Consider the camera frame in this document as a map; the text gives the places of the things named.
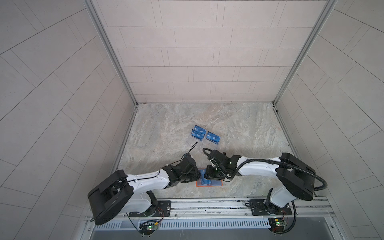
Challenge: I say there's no orange card holder wallet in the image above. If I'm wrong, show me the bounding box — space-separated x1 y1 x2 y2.
196 169 223 188

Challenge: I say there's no blue VIP card carried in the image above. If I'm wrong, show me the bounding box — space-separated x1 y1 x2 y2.
199 169 212 186

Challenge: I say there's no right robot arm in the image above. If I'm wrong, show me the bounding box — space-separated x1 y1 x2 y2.
203 148 316 215

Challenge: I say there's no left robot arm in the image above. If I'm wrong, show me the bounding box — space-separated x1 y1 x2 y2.
88 153 201 226

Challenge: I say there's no right clear card display stand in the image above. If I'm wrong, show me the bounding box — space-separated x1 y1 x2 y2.
206 132 221 145

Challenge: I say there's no left circuit board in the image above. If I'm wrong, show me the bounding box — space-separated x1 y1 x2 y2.
139 220 160 236

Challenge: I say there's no circuit board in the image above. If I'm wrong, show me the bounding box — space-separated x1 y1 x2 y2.
268 218 287 233
139 220 160 236

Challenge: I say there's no right circuit board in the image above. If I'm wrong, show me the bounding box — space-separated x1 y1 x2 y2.
268 218 287 233

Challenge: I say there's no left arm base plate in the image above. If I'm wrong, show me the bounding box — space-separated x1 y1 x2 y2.
129 201 172 218

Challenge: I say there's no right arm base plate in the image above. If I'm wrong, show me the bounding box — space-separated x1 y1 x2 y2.
248 200 293 216

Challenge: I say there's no black corrugated cable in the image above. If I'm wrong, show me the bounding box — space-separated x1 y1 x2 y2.
202 147 328 192

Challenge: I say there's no aluminium mounting rail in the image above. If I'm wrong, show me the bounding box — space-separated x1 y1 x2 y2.
112 197 336 220

